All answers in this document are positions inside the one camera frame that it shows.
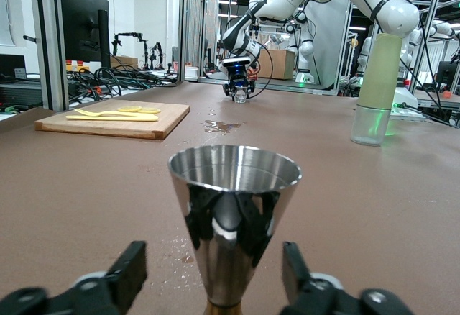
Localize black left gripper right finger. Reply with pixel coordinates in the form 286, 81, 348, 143
280, 242, 364, 315

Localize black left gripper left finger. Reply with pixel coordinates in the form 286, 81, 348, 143
48, 241, 148, 315

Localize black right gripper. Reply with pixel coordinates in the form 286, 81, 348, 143
224, 67, 256, 99

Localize small clear glass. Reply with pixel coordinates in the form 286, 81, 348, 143
232, 86, 249, 104

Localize steel measuring cup jigger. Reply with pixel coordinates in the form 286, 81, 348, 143
167, 145, 303, 315

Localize brown liquid spill puddle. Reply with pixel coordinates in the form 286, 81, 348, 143
201, 111, 248, 135

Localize large cardboard box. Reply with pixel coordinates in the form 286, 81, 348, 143
257, 49, 296, 81

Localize brown table cover sheet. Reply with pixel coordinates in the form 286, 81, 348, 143
0, 81, 460, 315

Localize small cardboard box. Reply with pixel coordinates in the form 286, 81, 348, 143
110, 55, 139, 70

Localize yellow plastic knife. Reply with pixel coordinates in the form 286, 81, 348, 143
65, 113, 159, 122

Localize wooden cutting board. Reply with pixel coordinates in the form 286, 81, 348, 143
34, 99, 190, 141

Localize green sleeved clear bottle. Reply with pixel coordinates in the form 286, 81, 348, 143
350, 32, 403, 147

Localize yellow plastic fork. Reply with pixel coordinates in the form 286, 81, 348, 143
73, 108, 159, 117

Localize black computer monitor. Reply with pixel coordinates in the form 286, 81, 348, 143
57, 0, 111, 68

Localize black desk device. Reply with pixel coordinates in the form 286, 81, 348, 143
0, 54, 27, 81

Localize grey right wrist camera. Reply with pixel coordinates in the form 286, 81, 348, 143
221, 57, 251, 70

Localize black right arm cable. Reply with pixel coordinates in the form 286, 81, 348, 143
251, 47, 274, 95

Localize tangled black desk cables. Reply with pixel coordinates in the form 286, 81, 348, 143
66, 65, 180, 99

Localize aluminium frame post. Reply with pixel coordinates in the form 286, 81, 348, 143
34, 0, 69, 111

